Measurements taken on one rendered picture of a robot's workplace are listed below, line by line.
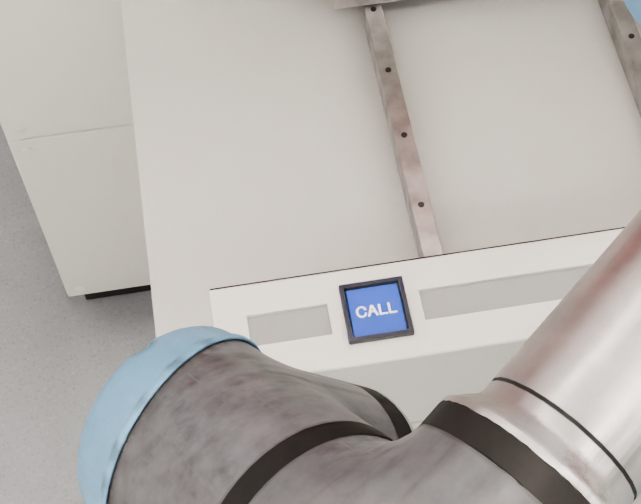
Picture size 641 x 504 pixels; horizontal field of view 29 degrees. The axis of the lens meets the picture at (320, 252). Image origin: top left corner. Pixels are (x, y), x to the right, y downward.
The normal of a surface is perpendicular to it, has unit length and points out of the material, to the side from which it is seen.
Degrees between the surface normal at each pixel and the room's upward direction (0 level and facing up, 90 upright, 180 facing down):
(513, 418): 40
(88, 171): 90
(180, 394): 28
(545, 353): 35
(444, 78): 0
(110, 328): 0
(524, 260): 0
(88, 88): 90
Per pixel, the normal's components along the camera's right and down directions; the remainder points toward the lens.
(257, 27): -0.02, -0.51
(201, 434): -0.44, -0.65
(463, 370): 0.16, 0.84
